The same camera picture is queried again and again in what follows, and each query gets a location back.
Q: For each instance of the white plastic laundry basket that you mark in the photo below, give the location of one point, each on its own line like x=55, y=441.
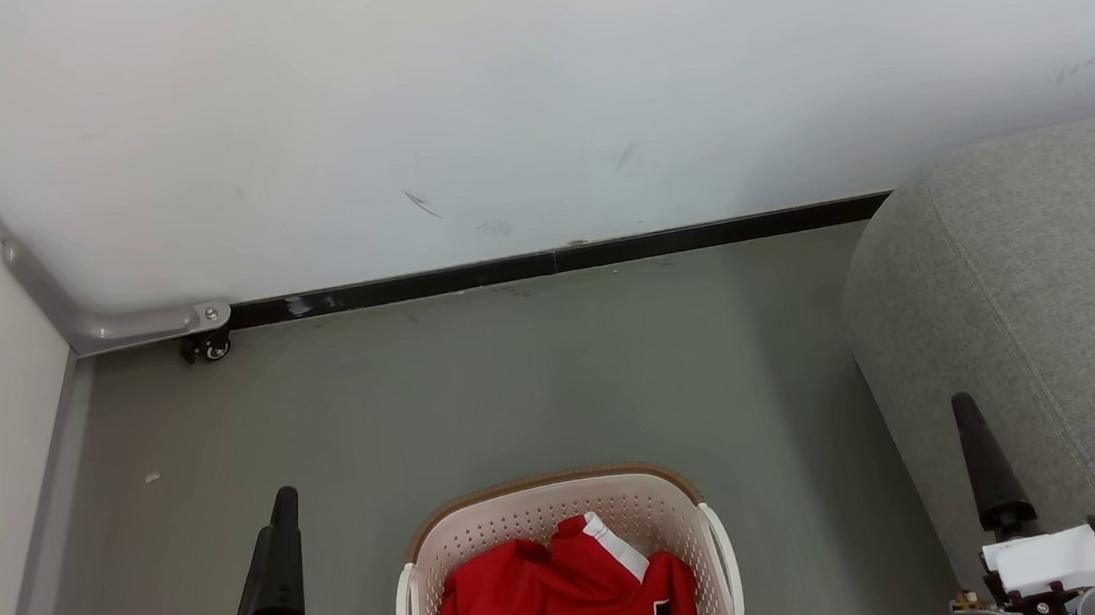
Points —
x=528, y=520

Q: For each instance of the grey metal corner bracket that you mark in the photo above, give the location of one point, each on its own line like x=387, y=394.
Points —
x=137, y=325

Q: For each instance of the grey baseboard strip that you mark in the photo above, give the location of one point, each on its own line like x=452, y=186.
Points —
x=47, y=536

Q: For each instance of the red garment with white stripes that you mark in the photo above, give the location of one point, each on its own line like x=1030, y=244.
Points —
x=526, y=601

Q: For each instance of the grey fabric sofa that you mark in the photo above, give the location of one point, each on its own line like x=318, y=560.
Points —
x=1057, y=278

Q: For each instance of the black caster wheel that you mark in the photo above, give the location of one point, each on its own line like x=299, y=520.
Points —
x=213, y=349

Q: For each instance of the black baseboard strip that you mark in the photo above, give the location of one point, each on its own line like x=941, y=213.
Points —
x=602, y=250

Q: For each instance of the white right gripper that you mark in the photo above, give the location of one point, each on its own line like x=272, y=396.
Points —
x=1054, y=560

